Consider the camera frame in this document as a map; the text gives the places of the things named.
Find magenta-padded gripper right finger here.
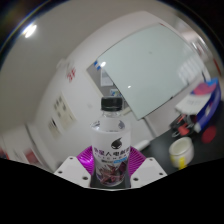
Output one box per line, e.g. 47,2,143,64
127,146,168,188

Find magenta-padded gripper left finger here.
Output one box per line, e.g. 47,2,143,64
53,145,98,188

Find clear bottle with white label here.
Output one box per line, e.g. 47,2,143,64
89,96,132,187

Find white paper roll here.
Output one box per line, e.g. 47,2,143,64
133,139,151,151

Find black and red tool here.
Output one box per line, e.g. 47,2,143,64
170,113,198,138

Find flat round red coaster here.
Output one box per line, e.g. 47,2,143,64
200,125,218,144

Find blue and white cardboard box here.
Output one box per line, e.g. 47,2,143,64
174,78,222,133

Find whiteboard on black stand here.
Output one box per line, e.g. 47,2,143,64
96,22,211,121

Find ceiling light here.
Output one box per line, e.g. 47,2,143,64
22,23,38,39

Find white mug with yellow handle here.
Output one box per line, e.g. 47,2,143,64
168,136,195,170

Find small white wall poster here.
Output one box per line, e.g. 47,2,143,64
46,117,61,138

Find large white wall poster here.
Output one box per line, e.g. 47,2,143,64
53,93,77,130

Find red wall sign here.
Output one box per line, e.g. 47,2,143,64
64,64,78,83

